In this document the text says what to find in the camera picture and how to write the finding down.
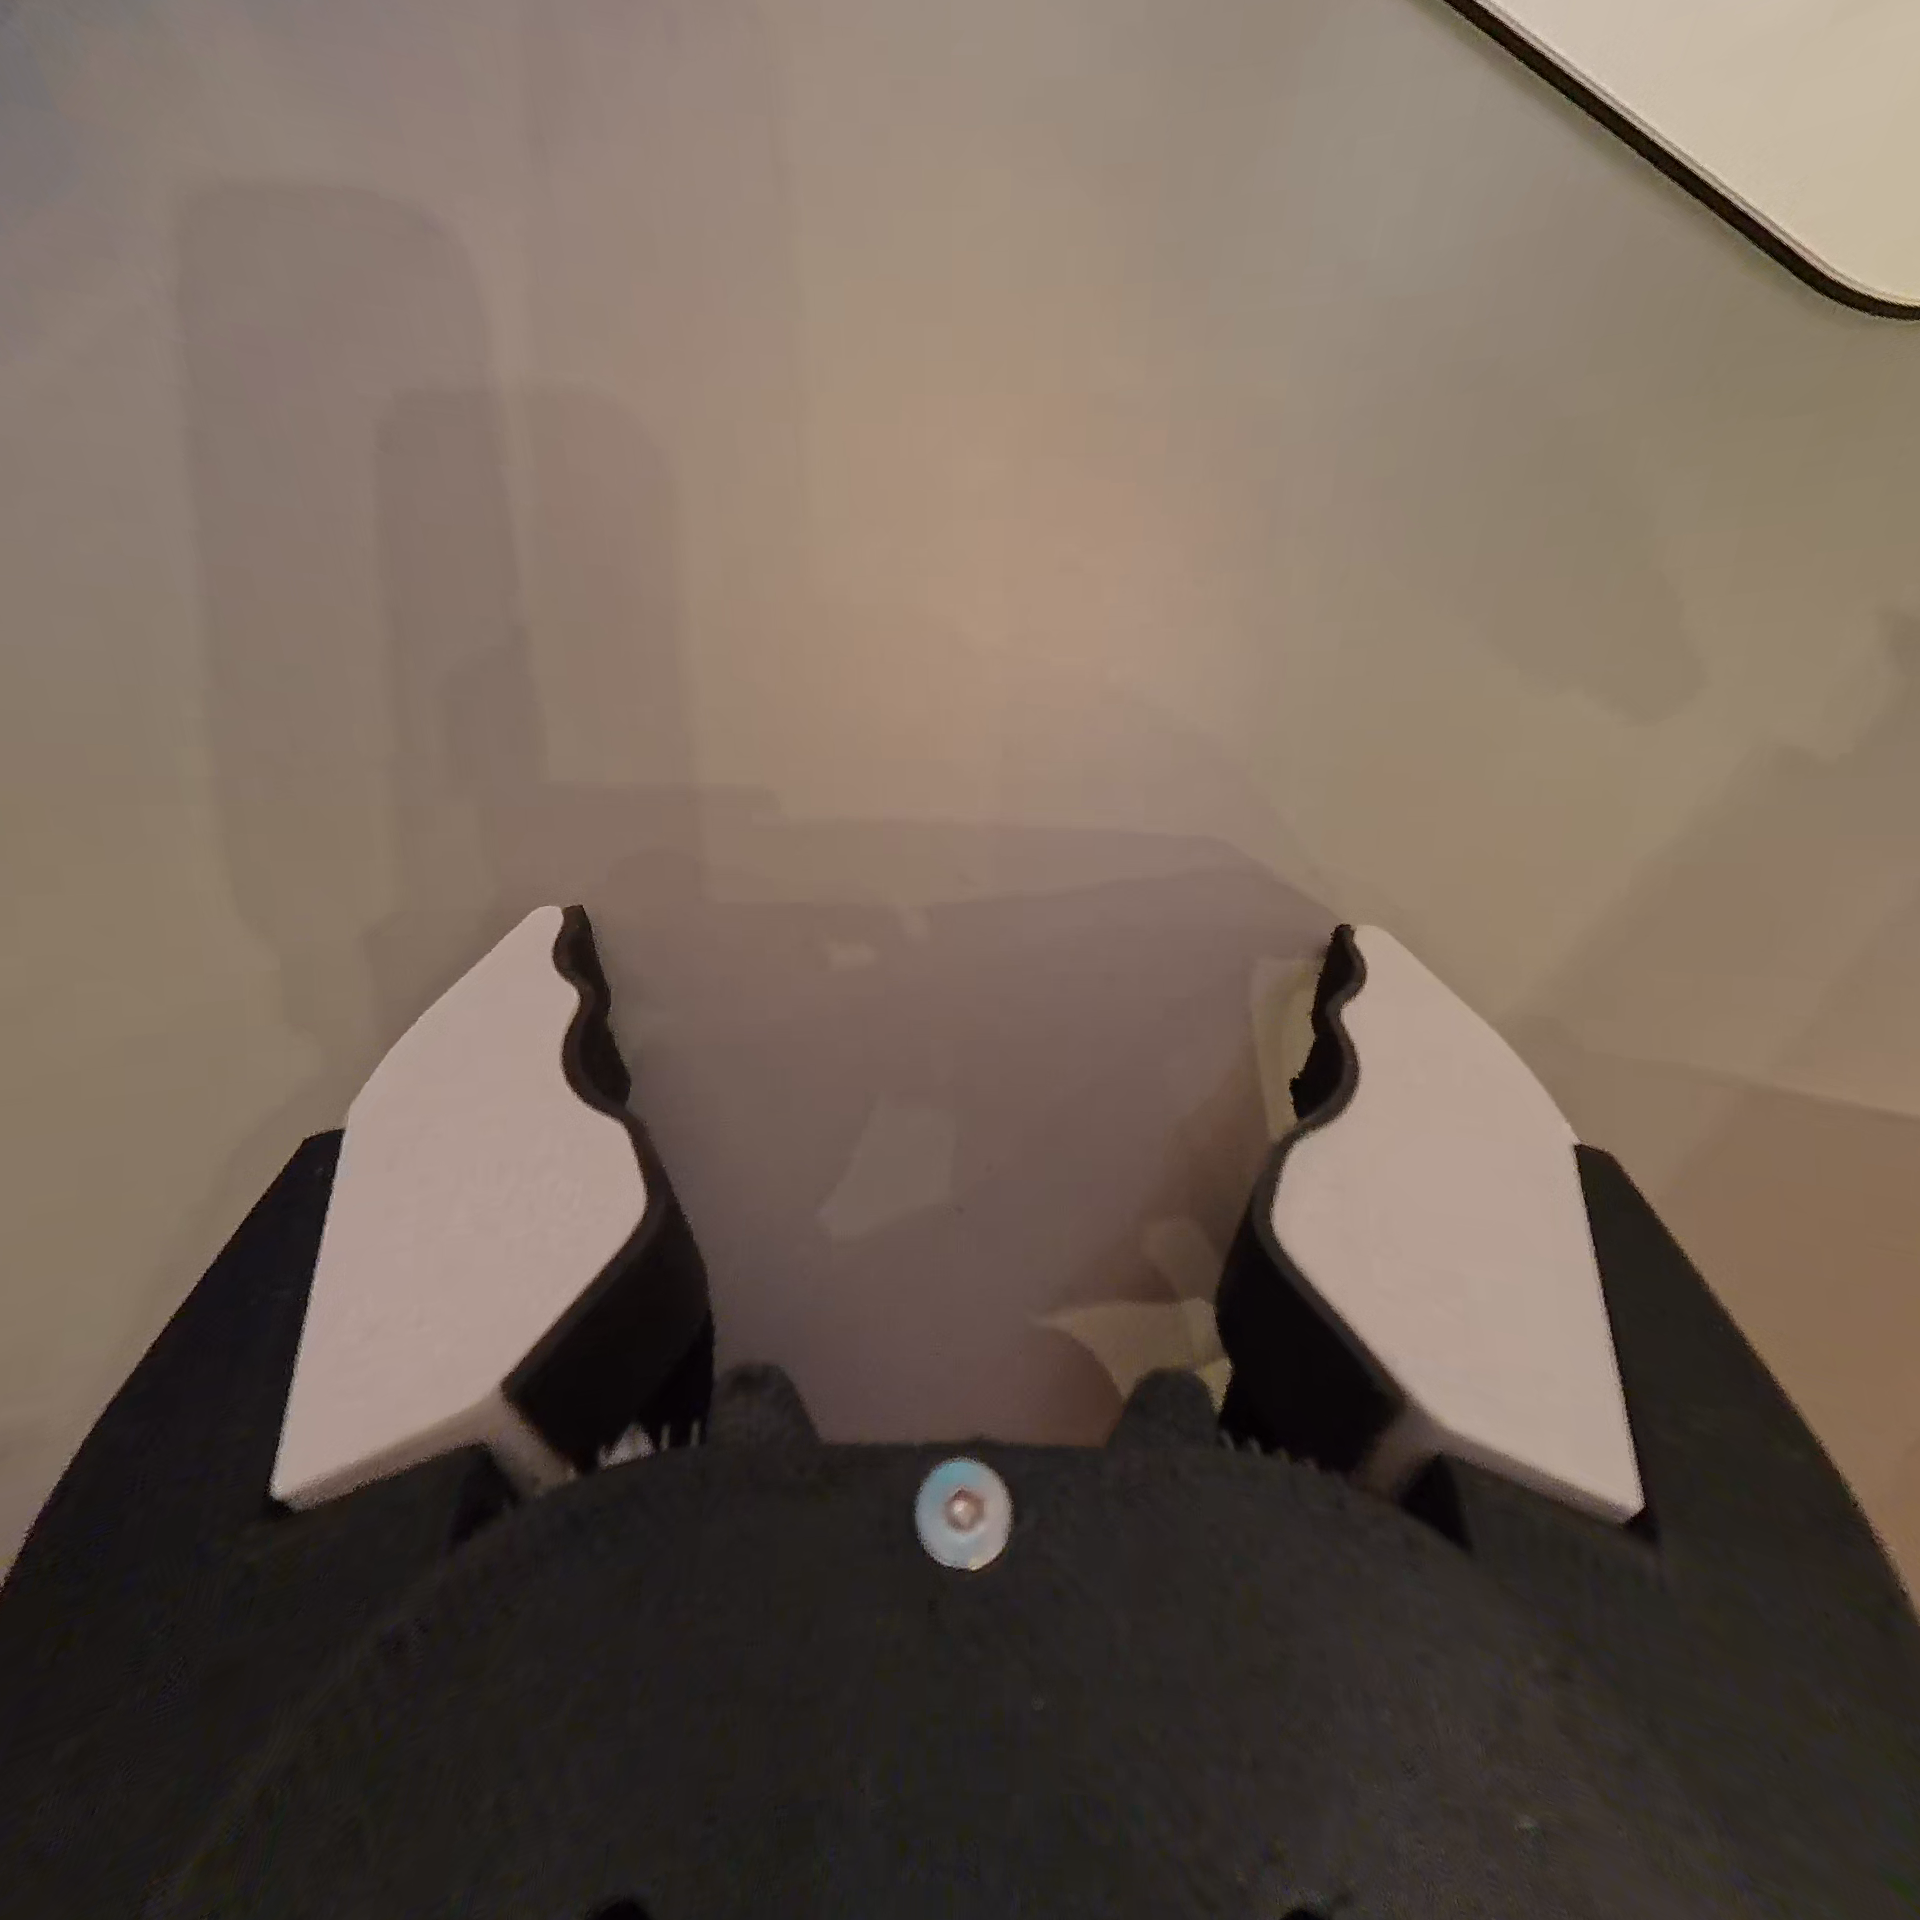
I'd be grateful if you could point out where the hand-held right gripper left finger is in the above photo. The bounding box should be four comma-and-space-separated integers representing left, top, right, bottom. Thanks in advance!
267, 904, 715, 1511

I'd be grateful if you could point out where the white rounded mat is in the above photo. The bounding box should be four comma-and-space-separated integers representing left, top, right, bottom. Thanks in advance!
1446, 0, 1920, 320

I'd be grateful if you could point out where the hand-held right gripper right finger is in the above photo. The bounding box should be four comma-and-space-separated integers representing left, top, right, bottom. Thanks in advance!
1211, 921, 1648, 1530

